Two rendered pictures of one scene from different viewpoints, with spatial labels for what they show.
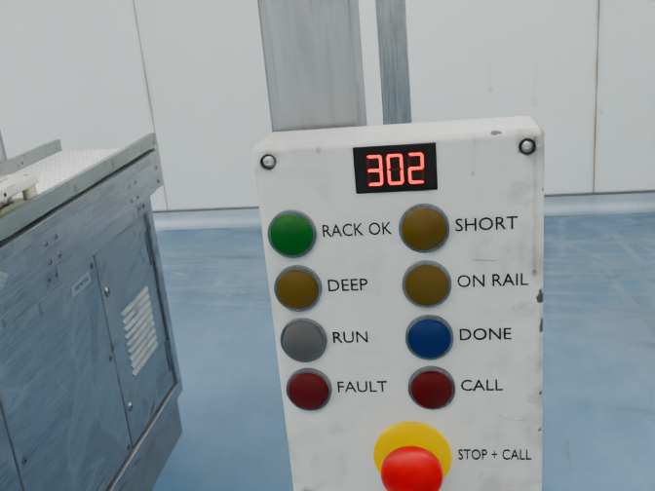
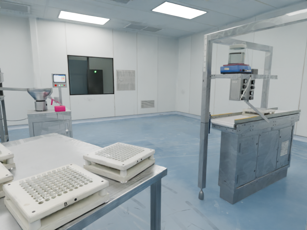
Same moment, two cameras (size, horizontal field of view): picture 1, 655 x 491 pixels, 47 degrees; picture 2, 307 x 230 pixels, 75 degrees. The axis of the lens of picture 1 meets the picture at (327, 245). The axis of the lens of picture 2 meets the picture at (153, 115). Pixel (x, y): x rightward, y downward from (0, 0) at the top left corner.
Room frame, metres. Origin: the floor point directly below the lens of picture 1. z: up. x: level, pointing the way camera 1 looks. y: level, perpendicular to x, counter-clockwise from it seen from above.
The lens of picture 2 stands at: (-1.04, -0.17, 1.24)
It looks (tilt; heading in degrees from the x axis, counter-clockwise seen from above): 9 degrees down; 48
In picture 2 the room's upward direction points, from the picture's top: straight up
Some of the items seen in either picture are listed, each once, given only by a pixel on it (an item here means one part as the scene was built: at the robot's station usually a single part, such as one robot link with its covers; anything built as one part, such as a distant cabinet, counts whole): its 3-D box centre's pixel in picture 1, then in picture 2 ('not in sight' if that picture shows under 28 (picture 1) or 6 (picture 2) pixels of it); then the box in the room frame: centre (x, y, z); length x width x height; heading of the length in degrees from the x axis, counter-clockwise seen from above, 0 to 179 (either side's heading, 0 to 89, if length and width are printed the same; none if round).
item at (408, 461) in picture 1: (411, 461); not in sight; (0.42, -0.04, 0.93); 0.04 x 0.04 x 0.04; 81
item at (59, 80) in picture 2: not in sight; (60, 91); (0.12, 3.61, 1.07); 0.23 x 0.10 x 0.62; 169
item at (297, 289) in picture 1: (297, 289); not in sight; (0.43, 0.02, 1.05); 0.03 x 0.01 x 0.03; 81
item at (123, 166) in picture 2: not in sight; (120, 154); (-0.54, 0.62, 0.89); 0.25 x 0.24 x 0.02; 107
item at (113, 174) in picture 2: not in sight; (120, 163); (-0.54, 0.62, 0.85); 0.24 x 0.24 x 0.02; 17
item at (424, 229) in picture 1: (424, 229); not in sight; (0.42, -0.06, 1.09); 0.03 x 0.01 x 0.03; 81
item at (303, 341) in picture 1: (303, 341); not in sight; (0.43, 0.02, 1.02); 0.03 x 0.01 x 0.03; 81
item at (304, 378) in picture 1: (308, 391); not in sight; (0.43, 0.02, 0.98); 0.03 x 0.01 x 0.03; 81
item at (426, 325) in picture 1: (429, 338); not in sight; (0.42, -0.06, 1.02); 0.03 x 0.01 x 0.03; 81
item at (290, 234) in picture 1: (291, 235); not in sight; (0.43, 0.02, 1.09); 0.03 x 0.01 x 0.03; 81
